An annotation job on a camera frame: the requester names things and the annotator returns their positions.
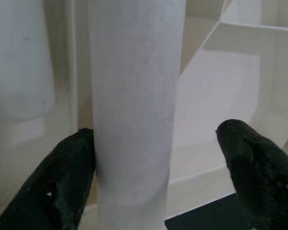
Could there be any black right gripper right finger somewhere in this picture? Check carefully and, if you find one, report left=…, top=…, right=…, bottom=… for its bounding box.
left=216, top=119, right=288, bottom=230

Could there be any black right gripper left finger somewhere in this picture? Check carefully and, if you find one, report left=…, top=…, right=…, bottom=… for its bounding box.
left=0, top=127, right=97, bottom=230

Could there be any white plastic children table top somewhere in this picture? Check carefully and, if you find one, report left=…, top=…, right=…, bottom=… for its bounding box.
left=0, top=0, right=288, bottom=209

